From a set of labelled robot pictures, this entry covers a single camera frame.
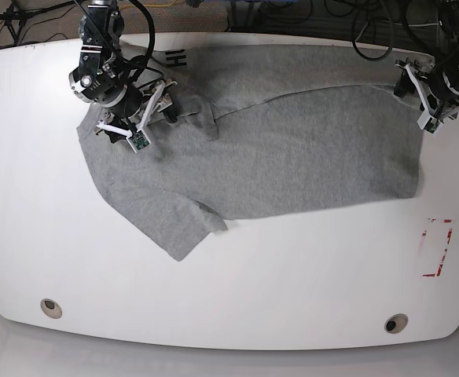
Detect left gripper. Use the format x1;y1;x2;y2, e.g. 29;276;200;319
393;57;459;122

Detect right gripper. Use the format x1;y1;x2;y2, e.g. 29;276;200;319
94;79;178;144

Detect grey T-shirt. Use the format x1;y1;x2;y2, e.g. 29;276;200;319
78;45;422;260

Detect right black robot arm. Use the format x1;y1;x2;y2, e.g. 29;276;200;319
69;1;178;152

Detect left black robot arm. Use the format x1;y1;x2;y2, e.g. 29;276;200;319
394;1;459;134

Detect red tape marking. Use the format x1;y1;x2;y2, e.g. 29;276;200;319
418;218;453;277

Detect black tripod stand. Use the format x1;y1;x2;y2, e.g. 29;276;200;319
0;1;83;46

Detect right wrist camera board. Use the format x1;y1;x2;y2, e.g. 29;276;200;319
127;130;150;153

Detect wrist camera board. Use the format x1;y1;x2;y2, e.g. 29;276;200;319
127;130;150;153
417;114;443;134

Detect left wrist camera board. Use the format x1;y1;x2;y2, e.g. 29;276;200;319
417;114;443;134

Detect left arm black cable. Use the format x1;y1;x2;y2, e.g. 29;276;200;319
351;0;442;62

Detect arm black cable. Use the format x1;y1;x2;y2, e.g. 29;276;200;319
72;0;167;91
351;0;442;62

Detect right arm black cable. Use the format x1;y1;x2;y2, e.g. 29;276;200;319
72;0;167;91

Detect left table cable grommet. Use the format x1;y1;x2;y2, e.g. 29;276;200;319
40;298;63;320

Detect table cable grommet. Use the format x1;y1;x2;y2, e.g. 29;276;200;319
40;298;63;320
384;313;408;335

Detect right table cable grommet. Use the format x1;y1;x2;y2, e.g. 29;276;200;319
384;313;408;335

